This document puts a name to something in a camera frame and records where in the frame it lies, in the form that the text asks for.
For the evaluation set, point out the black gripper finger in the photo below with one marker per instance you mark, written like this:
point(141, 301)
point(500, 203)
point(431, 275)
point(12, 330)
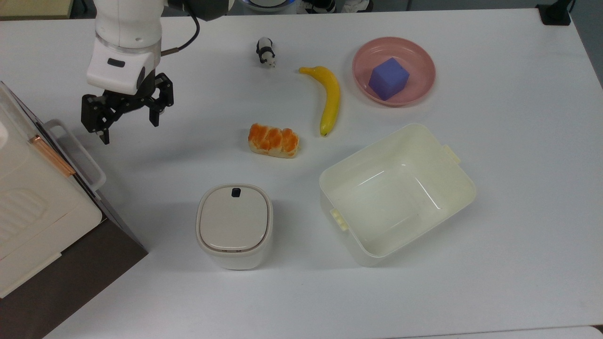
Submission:
point(162, 94)
point(96, 113)

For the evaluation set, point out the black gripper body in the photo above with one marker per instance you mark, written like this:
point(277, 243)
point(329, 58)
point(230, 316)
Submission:
point(134, 100)

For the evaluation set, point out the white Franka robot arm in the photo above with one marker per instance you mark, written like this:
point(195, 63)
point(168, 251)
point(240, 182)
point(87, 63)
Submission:
point(127, 23)

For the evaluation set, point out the cream open plastic bin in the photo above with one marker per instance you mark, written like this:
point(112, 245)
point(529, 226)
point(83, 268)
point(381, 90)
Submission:
point(400, 202)

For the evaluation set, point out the panda figurine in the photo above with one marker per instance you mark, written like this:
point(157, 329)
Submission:
point(265, 49)

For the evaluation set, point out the toy bread loaf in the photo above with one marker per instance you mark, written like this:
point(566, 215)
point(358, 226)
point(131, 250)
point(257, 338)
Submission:
point(273, 141)

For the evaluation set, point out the light wood board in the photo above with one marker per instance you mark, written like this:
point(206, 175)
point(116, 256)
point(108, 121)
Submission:
point(33, 7)

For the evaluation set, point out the blue rimmed round object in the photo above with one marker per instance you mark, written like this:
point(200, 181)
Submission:
point(266, 4)

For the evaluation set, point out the beige lidded trash can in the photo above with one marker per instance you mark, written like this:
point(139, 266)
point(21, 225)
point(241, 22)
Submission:
point(234, 226)

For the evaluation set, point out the yellow toy banana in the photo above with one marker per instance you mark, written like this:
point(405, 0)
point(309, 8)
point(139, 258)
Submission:
point(331, 99)

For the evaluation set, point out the black white object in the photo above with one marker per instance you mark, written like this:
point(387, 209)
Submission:
point(320, 5)

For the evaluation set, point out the purple cube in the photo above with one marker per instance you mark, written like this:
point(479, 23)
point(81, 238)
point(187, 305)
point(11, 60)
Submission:
point(388, 77)

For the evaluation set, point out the pink plastic plate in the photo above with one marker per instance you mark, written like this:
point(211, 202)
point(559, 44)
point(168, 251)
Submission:
point(417, 56)

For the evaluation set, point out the black table clamp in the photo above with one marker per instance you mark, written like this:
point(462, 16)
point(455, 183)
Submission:
point(556, 12)

